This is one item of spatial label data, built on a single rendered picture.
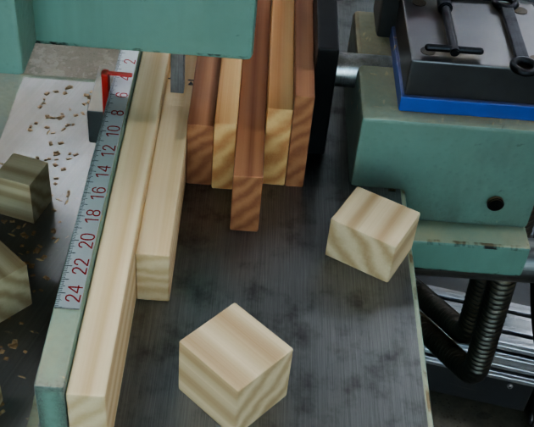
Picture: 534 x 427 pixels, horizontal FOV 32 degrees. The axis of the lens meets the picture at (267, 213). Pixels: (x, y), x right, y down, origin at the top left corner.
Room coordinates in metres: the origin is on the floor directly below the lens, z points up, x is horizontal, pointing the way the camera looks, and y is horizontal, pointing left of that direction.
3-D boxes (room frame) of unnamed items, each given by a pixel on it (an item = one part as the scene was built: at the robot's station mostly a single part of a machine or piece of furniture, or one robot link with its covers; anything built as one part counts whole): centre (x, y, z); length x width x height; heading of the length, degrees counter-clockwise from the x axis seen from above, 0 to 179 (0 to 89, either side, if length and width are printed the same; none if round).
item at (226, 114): (0.61, 0.04, 0.93); 0.24 x 0.01 x 0.06; 2
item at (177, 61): (0.53, 0.07, 0.97); 0.01 x 0.01 x 0.05; 2
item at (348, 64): (0.58, -0.06, 0.95); 0.09 x 0.07 x 0.09; 2
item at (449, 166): (0.58, -0.12, 0.92); 0.15 x 0.13 x 0.09; 2
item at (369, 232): (0.44, -0.07, 0.92); 0.05 x 0.04 x 0.03; 64
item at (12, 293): (0.46, 0.19, 0.82); 0.04 x 0.03 x 0.04; 49
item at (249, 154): (0.57, 0.02, 0.92); 0.23 x 0.02 x 0.05; 2
